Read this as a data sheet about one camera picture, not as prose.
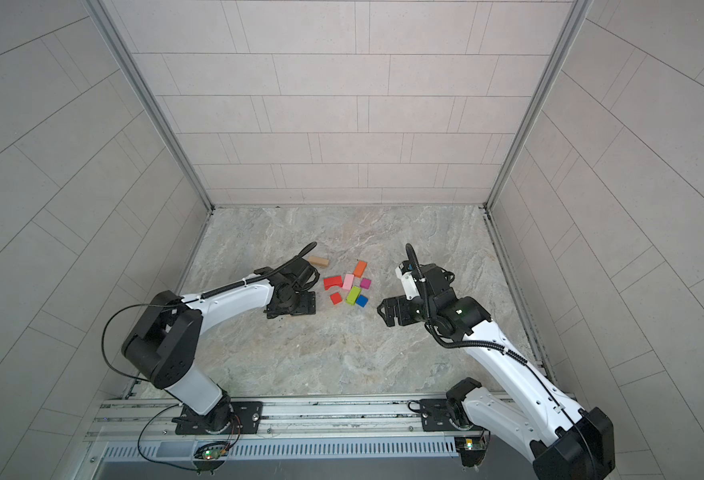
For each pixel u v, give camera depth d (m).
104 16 0.71
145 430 0.69
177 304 0.48
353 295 0.91
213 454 0.64
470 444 0.69
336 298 0.91
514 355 0.45
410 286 0.68
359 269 0.99
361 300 0.91
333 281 0.94
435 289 0.56
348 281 0.94
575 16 0.71
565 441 0.37
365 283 0.96
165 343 0.44
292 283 0.68
